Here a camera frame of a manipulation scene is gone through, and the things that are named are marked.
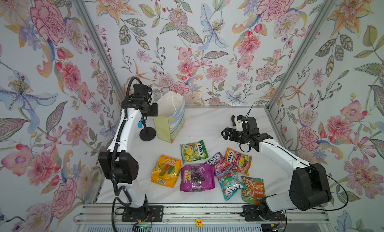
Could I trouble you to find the painted landscape paper bag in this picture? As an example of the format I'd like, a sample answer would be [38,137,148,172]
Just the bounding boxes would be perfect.
[153,91,185,143]

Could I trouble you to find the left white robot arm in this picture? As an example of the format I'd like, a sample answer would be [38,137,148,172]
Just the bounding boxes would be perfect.
[98,82,159,208]

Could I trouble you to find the orange Fox's candy bag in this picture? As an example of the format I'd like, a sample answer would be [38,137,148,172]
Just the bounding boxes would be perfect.
[225,148,252,177]

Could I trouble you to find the yellow gummy candy bag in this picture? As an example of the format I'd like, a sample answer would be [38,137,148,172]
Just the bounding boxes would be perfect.
[151,155,182,188]

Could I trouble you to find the purple grape candy bag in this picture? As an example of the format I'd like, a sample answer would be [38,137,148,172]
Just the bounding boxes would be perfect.
[180,164,215,192]

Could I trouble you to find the green orange noodle packet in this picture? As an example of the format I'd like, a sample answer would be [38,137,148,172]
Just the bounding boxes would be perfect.
[242,176,266,205]

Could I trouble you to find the purple Fox's candy bag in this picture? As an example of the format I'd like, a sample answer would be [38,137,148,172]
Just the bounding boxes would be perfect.
[204,152,234,177]

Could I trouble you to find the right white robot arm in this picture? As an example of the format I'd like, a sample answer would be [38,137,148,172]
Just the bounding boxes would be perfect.
[221,115,331,215]

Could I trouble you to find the green Fox's candy bag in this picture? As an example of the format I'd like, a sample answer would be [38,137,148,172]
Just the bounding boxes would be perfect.
[181,140,209,163]

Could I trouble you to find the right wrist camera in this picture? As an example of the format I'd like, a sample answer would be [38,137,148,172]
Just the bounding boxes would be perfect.
[236,119,244,132]

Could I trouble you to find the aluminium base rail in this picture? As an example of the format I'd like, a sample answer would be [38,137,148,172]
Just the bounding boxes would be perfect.
[74,204,330,225]

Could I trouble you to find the yellow marker cube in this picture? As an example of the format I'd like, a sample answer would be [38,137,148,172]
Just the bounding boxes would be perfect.
[196,219,203,228]

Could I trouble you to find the black handled screwdriver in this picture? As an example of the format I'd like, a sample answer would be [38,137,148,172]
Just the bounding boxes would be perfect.
[231,115,236,127]

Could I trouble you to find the teal Fox's candy bag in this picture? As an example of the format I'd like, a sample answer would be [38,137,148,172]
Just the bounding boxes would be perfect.
[218,171,245,201]

